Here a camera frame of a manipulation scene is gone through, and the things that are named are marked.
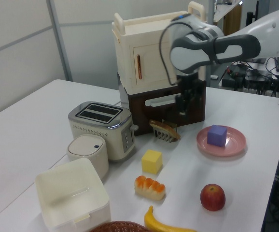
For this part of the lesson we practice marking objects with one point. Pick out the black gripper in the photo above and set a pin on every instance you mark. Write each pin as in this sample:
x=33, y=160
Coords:
x=190, y=83

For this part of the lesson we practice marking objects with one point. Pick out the purple cube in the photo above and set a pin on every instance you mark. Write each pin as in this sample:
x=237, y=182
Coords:
x=216, y=136

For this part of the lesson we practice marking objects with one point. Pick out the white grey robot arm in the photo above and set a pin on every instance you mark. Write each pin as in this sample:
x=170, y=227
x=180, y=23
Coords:
x=190, y=55

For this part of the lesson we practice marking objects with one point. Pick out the pink plate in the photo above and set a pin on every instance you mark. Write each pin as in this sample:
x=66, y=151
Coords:
x=236, y=142

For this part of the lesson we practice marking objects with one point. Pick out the yellow cube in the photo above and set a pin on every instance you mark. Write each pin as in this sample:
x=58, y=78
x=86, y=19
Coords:
x=151, y=162

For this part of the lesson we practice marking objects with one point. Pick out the small grey device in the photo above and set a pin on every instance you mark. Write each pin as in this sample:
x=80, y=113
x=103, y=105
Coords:
x=214, y=77

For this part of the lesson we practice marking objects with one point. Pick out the metal toast rack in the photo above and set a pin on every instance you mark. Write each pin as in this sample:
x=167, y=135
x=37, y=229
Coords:
x=162, y=136

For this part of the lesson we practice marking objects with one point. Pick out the dark brown wooden crate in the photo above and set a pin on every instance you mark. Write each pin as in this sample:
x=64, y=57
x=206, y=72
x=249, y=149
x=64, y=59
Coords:
x=142, y=116

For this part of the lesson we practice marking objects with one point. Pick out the black monitor stand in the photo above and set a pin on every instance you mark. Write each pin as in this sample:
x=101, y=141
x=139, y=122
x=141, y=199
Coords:
x=257, y=60

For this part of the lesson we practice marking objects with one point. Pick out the cream toy cabinet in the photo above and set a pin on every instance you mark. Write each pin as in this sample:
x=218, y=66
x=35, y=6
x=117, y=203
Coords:
x=129, y=41

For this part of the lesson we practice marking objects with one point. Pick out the orange topped toy bread loaf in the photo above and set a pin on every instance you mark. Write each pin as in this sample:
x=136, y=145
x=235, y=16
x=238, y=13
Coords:
x=149, y=188

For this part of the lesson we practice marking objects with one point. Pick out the cream silver toaster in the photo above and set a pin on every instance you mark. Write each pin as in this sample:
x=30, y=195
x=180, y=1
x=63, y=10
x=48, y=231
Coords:
x=93, y=130

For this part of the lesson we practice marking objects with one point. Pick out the red apple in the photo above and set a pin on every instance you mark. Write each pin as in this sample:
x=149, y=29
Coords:
x=212, y=198

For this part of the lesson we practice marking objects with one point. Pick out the small cream lidded bin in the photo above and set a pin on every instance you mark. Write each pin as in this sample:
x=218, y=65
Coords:
x=87, y=151

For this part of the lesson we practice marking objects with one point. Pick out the yellow banana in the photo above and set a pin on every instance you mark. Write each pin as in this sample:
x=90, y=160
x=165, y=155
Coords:
x=154, y=222

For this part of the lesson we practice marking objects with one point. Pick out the brown wicker basket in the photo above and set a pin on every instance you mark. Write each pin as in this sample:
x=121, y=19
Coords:
x=120, y=227

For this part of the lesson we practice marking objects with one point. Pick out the open white plastic box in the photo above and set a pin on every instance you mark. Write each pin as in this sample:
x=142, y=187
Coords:
x=57, y=191

